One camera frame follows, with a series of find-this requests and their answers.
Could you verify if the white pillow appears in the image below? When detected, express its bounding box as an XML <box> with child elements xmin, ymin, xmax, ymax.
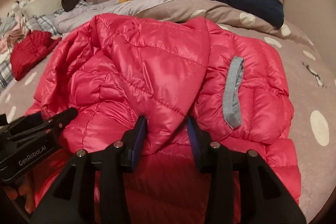
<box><xmin>21</xmin><ymin>0</ymin><xmax>62</xmax><ymax>20</ymax></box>

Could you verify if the navy blue garment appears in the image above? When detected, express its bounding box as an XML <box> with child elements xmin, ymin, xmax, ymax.
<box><xmin>216</xmin><ymin>0</ymin><xmax>284</xmax><ymax>29</ymax></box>

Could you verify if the red puffer jacket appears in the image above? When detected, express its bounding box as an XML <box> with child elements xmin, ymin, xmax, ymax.
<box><xmin>28</xmin><ymin>14</ymin><xmax>301</xmax><ymax>223</ymax></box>

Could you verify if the pink polka dot bedspread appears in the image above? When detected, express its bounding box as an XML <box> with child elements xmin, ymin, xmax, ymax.
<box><xmin>0</xmin><ymin>0</ymin><xmax>336</xmax><ymax>222</ymax></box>

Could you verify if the dark red folded garment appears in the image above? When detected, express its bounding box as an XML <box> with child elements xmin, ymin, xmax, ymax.
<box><xmin>10</xmin><ymin>30</ymin><xmax>62</xmax><ymax>81</ymax></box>

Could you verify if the black small garment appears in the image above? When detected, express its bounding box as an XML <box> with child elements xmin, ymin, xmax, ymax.
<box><xmin>61</xmin><ymin>0</ymin><xmax>86</xmax><ymax>12</ymax></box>

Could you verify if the pink white clothes pile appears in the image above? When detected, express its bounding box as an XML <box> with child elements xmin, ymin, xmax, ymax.
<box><xmin>1</xmin><ymin>0</ymin><xmax>37</xmax><ymax>55</ymax></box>

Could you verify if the plaid checked cloth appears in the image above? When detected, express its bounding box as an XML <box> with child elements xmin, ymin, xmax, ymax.
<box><xmin>0</xmin><ymin>0</ymin><xmax>93</xmax><ymax>89</ymax></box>

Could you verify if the grey lilac quilt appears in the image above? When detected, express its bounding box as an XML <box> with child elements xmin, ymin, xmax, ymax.
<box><xmin>54</xmin><ymin>0</ymin><xmax>167</xmax><ymax>34</ymax></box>

